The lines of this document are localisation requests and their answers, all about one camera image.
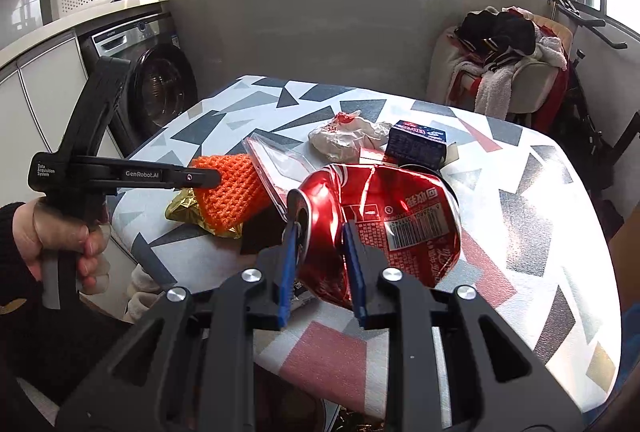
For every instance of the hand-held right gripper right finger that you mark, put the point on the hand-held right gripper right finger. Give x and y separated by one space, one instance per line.
352 274

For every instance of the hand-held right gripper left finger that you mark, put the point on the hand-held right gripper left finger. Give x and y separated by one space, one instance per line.
287 274

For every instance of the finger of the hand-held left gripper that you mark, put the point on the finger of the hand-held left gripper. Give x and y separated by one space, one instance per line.
200 177

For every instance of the orange knitted sleeve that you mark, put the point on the orange knitted sleeve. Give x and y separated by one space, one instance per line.
235 197

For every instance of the crushed red drink can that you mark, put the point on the crushed red drink can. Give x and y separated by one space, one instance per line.
400 212

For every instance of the person's left forearm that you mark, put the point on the person's left forearm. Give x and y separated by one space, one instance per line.
12 257

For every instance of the person's left hand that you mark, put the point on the person's left hand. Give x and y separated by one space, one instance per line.
55 237

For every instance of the gold foil wrapper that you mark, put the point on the gold foil wrapper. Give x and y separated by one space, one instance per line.
182 210

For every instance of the white cabinet with countertop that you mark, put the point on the white cabinet with countertop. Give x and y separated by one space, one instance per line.
45 77

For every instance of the clear plastic zip bag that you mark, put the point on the clear plastic zip bag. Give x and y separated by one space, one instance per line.
280 162

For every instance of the grey washing machine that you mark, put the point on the grey washing machine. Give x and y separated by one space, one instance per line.
160 87

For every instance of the beige fluffy slipper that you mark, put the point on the beige fluffy slipper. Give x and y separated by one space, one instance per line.
145 307
147 279

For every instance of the small red box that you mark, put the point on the small red box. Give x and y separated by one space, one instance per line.
372 156

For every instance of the white crumpled paper wrapper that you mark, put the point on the white crumpled paper wrapper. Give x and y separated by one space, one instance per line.
340 140

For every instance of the dark blue carton box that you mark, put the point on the dark blue carton box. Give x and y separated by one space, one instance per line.
415 145

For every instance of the patterned foam table cover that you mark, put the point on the patterned foam table cover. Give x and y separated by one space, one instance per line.
500 192

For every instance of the person's legs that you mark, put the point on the person's legs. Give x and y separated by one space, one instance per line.
65 347

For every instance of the red and white garment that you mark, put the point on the red and white garment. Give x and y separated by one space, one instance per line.
462 77

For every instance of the white fluffy towel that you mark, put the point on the white fluffy towel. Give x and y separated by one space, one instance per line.
495 87

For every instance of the beige chair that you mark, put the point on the beige chair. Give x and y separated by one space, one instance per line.
535 77

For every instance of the black exercise bike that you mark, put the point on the black exercise bike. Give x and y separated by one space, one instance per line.
585 112

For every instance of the black garment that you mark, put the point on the black garment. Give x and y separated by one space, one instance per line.
500 30

